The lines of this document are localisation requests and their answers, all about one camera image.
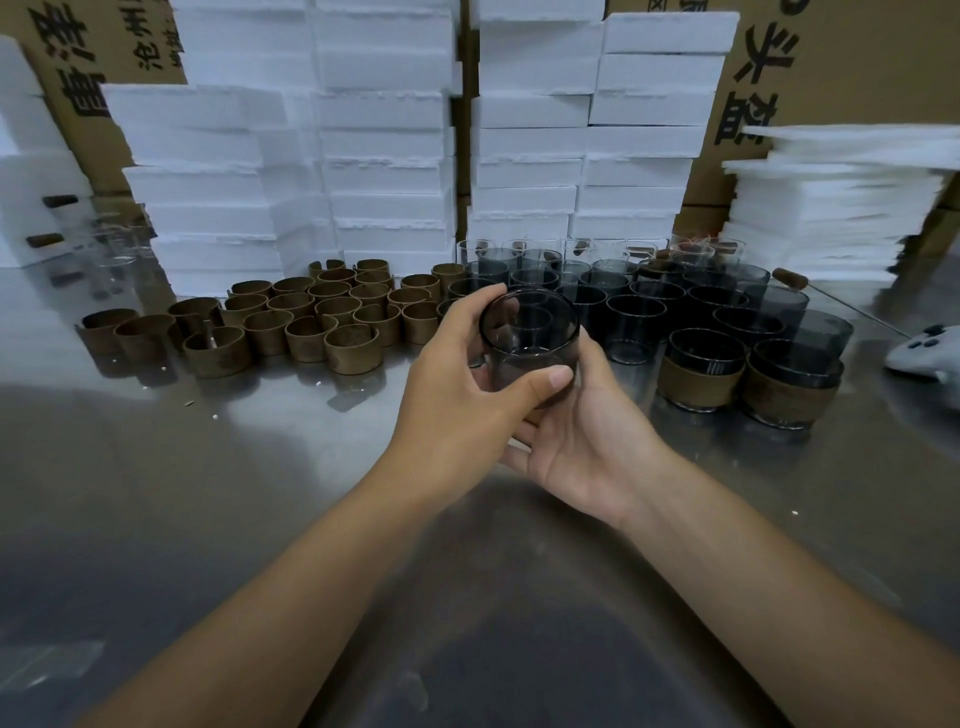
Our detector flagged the tall stack white foam blocks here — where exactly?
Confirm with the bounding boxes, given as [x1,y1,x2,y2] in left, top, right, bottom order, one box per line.
[101,0,460,298]

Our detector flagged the group of brown sleeve rings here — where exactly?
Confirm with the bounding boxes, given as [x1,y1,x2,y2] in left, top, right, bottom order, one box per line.
[77,258,466,379]

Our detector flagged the person's left hand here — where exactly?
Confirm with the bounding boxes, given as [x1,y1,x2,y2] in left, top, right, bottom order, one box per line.
[378,283,575,511]

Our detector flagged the white game controller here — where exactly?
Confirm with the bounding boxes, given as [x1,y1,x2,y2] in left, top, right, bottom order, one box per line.
[884,323,960,384]

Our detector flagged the stack of white foam blocks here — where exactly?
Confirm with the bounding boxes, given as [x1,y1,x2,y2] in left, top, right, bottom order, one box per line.
[0,33,95,269]

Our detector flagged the cluster of transparent plastic cups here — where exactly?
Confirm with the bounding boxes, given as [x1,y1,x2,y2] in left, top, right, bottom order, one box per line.
[438,236,855,369]

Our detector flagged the bunch of clear plastic cups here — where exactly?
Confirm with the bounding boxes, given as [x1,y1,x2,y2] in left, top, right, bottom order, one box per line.
[78,217,155,271]

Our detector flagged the person's right forearm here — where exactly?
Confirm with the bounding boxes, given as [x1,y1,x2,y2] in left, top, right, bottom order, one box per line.
[622,457,960,728]

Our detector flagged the large printed cardboard box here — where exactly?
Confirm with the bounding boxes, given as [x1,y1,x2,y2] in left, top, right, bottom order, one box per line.
[607,0,960,208]

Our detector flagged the person's left forearm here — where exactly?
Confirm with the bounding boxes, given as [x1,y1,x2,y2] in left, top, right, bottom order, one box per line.
[74,472,444,728]

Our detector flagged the brown-handled metal rod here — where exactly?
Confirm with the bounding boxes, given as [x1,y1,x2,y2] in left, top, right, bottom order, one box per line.
[772,267,909,337]

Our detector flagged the person's right hand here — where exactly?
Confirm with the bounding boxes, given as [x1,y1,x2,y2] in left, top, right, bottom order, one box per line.
[500,333,676,530]

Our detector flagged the stack of thin foam sheets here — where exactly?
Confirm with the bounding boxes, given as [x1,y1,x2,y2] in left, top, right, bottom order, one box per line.
[721,123,960,285]

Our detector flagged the smoky transparent plastic cup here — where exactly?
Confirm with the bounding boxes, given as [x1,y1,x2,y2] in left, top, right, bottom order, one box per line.
[742,338,845,430]
[478,287,583,410]
[658,327,748,414]

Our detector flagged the stepped stack white foam blocks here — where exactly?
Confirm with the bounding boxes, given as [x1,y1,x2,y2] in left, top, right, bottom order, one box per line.
[468,0,740,245]

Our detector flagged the brown sleeve ring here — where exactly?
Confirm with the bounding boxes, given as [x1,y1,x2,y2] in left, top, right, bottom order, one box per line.
[658,356,745,410]
[742,367,840,425]

